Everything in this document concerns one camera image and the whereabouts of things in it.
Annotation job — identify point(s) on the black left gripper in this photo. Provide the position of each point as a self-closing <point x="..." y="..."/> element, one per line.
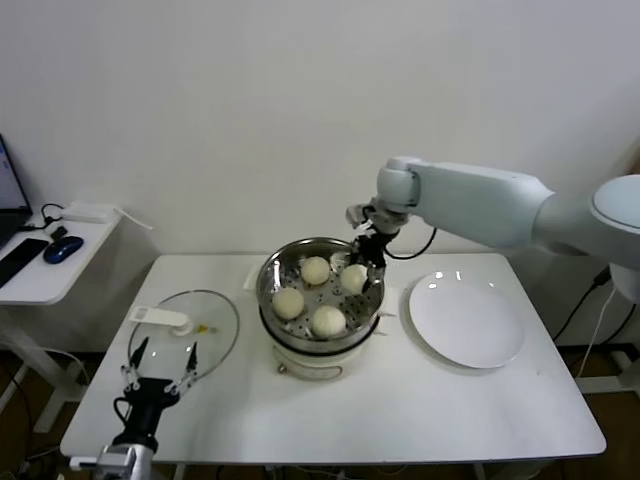
<point x="150" y="395"/>

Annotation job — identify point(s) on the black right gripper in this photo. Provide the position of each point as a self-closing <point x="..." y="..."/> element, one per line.
<point x="371" y="249"/>

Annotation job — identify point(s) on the white steamed baozi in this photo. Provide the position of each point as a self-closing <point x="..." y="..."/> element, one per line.
<point x="328" y="321"/>
<point x="316" y="271"/>
<point x="353" y="279"/>
<point x="289" y="304"/>

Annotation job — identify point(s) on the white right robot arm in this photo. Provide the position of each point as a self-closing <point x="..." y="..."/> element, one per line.
<point x="475" y="200"/>

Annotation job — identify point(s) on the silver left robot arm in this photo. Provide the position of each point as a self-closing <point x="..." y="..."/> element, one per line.
<point x="144" y="465"/>

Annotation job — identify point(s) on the stainless steel steamer basket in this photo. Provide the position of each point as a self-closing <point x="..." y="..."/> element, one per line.
<point x="280" y="270"/>

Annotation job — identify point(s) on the white round plate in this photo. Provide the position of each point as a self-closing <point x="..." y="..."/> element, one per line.
<point x="465" y="320"/>

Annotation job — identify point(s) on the white electric cooking pot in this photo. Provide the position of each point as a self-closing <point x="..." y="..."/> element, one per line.
<point x="310" y="367"/>

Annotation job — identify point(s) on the white side table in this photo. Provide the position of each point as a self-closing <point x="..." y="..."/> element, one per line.
<point x="50" y="285"/>

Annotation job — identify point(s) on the blue computer mouse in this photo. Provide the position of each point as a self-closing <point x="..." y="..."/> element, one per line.
<point x="64" y="250"/>

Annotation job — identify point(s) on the small black dongle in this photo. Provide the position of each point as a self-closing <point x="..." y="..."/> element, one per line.
<point x="59" y="232"/>

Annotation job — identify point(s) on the black keyboard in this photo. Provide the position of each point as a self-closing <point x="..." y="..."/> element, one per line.
<point x="20" y="260"/>

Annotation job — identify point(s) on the black laptop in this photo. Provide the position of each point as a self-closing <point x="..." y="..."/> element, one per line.
<point x="10" y="185"/>

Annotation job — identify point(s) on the white desk foot bar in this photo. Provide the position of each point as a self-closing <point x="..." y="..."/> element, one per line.
<point x="607" y="385"/>

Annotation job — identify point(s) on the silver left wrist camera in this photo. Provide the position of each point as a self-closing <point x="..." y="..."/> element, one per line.
<point x="110" y="460"/>

